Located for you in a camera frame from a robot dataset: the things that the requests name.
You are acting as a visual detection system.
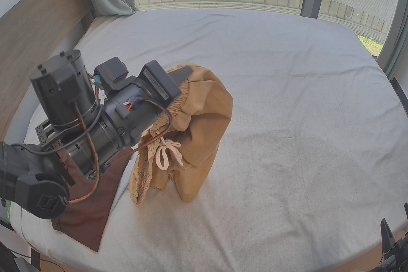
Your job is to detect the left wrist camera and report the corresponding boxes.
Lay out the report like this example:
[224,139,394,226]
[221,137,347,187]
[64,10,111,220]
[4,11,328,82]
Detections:
[94,57,129,96]

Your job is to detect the tan shorts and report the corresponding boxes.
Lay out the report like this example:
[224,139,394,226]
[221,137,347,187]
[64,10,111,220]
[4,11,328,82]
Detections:
[129,64,234,207]

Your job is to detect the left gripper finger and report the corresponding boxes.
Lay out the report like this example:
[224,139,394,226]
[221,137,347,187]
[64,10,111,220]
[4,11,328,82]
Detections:
[167,66,194,88]

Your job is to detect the bed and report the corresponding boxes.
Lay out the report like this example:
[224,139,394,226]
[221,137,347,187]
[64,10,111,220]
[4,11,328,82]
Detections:
[0,0,408,272]

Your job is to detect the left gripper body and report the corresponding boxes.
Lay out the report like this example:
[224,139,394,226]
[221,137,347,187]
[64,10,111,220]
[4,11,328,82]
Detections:
[102,60,182,148]

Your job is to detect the brown shorts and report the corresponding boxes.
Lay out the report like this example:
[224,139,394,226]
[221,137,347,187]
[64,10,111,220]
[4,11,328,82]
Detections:
[51,149,134,253]

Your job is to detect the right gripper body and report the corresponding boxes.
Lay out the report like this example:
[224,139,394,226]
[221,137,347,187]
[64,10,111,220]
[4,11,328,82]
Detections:
[382,237,408,268]

